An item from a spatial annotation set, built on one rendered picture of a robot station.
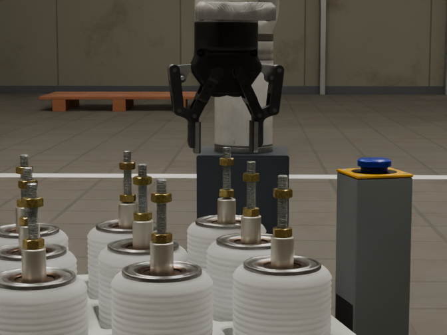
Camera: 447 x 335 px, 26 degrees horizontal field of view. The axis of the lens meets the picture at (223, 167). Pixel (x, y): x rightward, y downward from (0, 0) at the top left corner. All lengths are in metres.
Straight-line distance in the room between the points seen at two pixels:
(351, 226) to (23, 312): 0.44
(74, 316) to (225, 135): 0.66
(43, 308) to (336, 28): 8.67
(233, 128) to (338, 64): 7.99
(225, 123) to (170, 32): 7.99
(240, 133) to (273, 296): 0.60
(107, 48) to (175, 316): 8.69
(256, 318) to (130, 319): 0.12
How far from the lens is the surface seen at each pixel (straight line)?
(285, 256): 0.93
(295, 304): 0.91
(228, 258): 1.02
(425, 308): 1.78
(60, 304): 0.87
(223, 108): 1.49
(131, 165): 1.13
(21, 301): 0.86
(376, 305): 1.17
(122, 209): 1.13
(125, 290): 0.89
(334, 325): 1.01
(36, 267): 0.89
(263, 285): 0.90
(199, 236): 1.14
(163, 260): 0.91
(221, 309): 1.04
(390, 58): 9.51
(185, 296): 0.88
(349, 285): 1.17
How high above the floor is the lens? 0.46
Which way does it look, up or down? 7 degrees down
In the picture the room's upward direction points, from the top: straight up
